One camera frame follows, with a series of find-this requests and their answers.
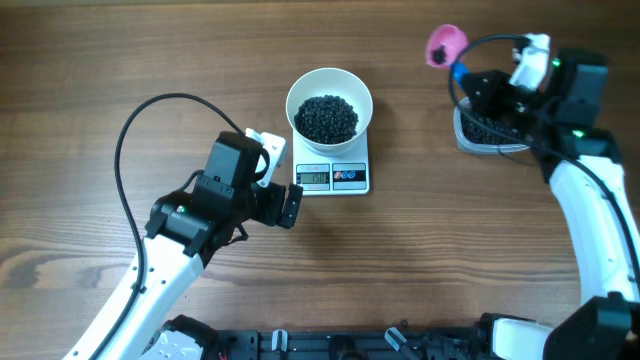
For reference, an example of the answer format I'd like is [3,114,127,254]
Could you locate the black beans in bowl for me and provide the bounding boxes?
[294,95,359,145]

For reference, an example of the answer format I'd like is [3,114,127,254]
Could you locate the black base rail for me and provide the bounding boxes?
[207,328,480,360]

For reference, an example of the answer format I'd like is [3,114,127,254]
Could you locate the right black cable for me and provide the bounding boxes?
[447,33,640,281]

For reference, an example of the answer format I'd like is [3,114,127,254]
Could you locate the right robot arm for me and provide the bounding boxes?
[449,46,639,359]

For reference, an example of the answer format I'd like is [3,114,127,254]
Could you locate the left black cable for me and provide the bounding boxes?
[87,92,246,360]

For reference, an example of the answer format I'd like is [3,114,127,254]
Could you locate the black cable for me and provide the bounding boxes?
[447,33,640,281]
[87,92,246,360]

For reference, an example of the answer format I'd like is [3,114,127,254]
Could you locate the pink scoop blue handle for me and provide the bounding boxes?
[425,24,469,70]

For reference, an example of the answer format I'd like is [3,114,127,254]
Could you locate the white digital kitchen scale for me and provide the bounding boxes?
[293,132,370,196]

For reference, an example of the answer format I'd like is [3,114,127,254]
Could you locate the clear plastic container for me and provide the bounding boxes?
[453,107,529,155]

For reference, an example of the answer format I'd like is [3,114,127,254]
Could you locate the black beans in scoop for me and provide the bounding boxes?
[431,45,447,66]

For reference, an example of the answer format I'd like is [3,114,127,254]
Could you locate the white bowl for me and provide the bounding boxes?
[285,68,374,155]

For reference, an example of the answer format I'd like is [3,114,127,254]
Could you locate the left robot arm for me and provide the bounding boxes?
[67,129,302,359]

